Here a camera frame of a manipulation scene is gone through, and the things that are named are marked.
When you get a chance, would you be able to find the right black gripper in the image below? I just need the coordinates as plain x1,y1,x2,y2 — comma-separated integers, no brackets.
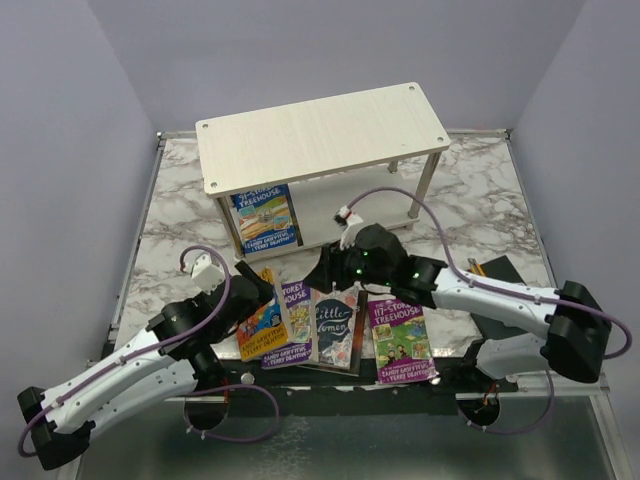
303,235,394,293

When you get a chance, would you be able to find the orange 130-Storey Treehouse book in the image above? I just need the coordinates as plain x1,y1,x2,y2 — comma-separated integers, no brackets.
236,267,292,362

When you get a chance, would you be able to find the blue 91-Storey Treehouse book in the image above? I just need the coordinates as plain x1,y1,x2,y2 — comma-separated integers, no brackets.
231,184,303,254

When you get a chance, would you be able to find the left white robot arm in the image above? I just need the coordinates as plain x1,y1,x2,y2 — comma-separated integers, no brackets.
17,261,275,471

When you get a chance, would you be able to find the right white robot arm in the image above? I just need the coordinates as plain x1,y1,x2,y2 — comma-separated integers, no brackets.
304,224,611,391

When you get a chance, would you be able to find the thin dark patterned book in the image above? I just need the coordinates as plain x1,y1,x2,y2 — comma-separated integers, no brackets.
302,286,368,376

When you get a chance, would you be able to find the Little Women dark book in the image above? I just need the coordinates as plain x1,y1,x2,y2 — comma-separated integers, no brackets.
315,287,359,370

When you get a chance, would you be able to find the purple 117-Storey Treehouse book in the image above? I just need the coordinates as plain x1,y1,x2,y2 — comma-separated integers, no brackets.
368,299,439,385

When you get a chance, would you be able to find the white two-tier wooden shelf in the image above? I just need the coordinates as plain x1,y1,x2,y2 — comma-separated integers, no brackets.
195,82,451,261

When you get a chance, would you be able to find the yellow utility knife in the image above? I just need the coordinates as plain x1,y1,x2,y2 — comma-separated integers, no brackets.
467,258,487,277

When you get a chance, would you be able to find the black notebook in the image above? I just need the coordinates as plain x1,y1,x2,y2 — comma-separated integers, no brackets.
478,255,525,285

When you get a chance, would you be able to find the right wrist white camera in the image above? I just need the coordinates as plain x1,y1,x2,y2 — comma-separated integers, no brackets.
333,205,367,250

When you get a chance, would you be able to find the wrist white camera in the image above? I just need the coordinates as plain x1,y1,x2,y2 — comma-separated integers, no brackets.
190,253,226,294
333,205,367,250

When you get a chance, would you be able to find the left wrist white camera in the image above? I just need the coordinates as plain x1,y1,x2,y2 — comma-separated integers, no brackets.
190,253,226,294

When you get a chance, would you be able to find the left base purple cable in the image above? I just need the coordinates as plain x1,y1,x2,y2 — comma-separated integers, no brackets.
182,382,280,443

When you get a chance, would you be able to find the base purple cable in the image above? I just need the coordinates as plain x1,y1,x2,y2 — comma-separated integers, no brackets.
182,382,280,443
464,369,556,435

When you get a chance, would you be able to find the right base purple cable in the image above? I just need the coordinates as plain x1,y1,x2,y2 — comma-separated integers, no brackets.
464,369,556,435

